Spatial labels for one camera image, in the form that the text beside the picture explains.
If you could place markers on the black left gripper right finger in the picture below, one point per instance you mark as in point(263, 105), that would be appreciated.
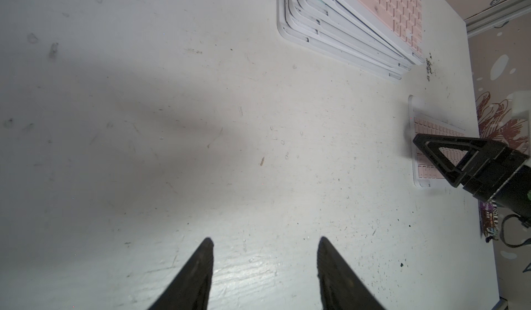
point(340, 288)

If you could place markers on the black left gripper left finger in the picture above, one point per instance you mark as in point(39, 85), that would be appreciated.
point(190, 289)

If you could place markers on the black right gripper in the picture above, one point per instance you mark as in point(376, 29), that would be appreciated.
point(486, 168)

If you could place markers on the purple candy bar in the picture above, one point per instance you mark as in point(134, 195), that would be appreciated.
point(489, 220)

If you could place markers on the far yellow keyboard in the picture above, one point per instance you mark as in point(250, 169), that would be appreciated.
point(298, 26)

